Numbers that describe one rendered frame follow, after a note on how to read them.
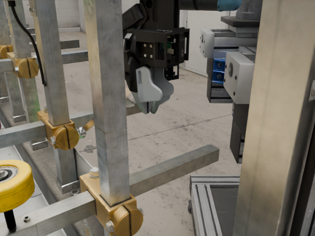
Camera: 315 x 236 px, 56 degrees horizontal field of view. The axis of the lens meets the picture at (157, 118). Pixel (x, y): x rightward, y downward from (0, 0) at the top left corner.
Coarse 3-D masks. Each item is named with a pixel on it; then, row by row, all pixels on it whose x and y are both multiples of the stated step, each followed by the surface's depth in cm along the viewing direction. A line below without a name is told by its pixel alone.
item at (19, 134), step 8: (136, 104) 79; (80, 112) 72; (88, 112) 72; (128, 112) 78; (136, 112) 79; (72, 120) 69; (80, 120) 70; (88, 120) 72; (8, 128) 64; (16, 128) 64; (24, 128) 64; (32, 128) 64; (40, 128) 65; (0, 136) 61; (8, 136) 62; (16, 136) 63; (24, 136) 64; (32, 136) 65; (40, 136) 66; (0, 144) 61; (8, 144) 62; (16, 144) 63
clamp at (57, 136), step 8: (40, 112) 70; (40, 120) 68; (48, 120) 65; (48, 128) 64; (56, 128) 62; (64, 128) 62; (72, 128) 62; (48, 136) 66; (56, 136) 61; (64, 136) 62; (72, 136) 63; (56, 144) 62; (64, 144) 62; (72, 144) 63
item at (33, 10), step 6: (12, 0) 52; (30, 0) 54; (12, 6) 52; (30, 6) 55; (30, 12) 56; (36, 12) 54; (18, 18) 54; (24, 30) 55; (30, 36) 55; (36, 48) 57; (36, 54) 57; (42, 72) 59; (42, 78) 59
